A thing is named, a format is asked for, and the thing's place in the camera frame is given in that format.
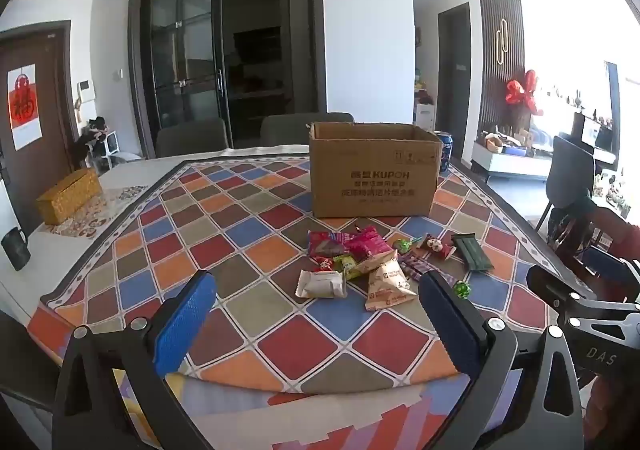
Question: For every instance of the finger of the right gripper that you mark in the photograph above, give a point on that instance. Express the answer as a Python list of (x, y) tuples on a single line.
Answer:
[(618, 278), (555, 291)]

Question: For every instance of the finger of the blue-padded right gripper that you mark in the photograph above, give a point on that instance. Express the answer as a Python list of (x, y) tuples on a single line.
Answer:
[(522, 391)]

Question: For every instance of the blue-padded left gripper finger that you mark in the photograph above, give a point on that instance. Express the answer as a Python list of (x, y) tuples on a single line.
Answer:
[(89, 412)]

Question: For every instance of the green round candy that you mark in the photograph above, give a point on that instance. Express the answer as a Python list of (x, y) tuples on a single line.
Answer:
[(462, 289)]

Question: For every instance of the dark green snack bar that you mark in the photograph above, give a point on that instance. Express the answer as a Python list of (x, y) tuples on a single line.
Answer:
[(472, 253)]

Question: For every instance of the red santa candy packet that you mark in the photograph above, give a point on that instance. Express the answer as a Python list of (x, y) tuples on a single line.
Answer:
[(438, 248)]

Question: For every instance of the beige snack bag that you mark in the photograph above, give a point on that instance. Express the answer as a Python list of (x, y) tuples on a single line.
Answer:
[(387, 284)]

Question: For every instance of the pink snack packet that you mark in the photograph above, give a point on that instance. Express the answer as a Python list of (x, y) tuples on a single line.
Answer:
[(367, 243)]

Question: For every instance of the yellow green candy packet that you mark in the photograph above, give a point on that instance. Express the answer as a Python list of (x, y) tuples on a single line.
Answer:
[(347, 266)]

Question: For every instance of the red hawthorn snack packet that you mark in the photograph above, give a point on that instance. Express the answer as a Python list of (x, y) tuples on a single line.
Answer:
[(327, 243)]

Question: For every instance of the white snack packet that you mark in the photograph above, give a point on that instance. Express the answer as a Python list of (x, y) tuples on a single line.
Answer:
[(320, 285)]

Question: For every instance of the purple striped candy bar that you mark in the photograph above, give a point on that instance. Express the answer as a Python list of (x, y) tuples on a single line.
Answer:
[(414, 267)]

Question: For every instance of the small red candy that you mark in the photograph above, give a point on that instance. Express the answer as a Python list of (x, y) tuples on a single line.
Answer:
[(323, 263)]

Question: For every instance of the dark chair right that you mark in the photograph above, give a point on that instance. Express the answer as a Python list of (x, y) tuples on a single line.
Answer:
[(570, 177)]

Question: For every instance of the white tv cabinet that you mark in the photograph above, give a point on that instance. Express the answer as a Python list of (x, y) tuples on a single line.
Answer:
[(489, 163)]

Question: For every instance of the black mug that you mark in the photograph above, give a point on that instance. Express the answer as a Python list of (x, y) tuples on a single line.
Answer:
[(15, 244)]

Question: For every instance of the blue pepsi can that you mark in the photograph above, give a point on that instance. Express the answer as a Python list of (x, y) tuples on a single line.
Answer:
[(447, 144)]

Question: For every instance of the floral patterned mat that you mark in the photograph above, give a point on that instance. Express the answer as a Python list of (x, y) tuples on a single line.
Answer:
[(92, 217)]

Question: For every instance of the red bow decoration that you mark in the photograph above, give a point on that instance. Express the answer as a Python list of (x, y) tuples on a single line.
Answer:
[(524, 93)]

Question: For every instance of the gold tissue box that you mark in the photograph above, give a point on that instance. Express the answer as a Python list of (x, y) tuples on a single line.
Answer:
[(70, 194)]

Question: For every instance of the colourful diamond pattern tablecloth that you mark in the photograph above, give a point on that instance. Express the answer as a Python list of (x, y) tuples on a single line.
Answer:
[(270, 370)]

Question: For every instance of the brown cardboard box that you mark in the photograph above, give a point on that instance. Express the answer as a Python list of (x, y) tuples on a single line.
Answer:
[(372, 169)]

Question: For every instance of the dark dining chair left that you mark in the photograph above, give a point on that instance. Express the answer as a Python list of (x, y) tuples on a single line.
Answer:
[(191, 137)]

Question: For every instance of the dark dining chair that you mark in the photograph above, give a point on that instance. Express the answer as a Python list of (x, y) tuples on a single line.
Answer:
[(293, 128), (191, 137)]

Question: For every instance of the dark dining chair middle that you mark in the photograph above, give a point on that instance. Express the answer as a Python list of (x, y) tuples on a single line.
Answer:
[(293, 128)]

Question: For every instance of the red fu door poster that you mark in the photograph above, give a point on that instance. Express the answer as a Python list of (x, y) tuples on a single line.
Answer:
[(24, 118)]

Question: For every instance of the black glass sliding door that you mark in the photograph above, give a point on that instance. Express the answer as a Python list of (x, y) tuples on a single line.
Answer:
[(184, 64)]

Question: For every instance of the gold wall ornament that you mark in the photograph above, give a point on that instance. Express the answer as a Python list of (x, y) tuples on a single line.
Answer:
[(502, 41)]

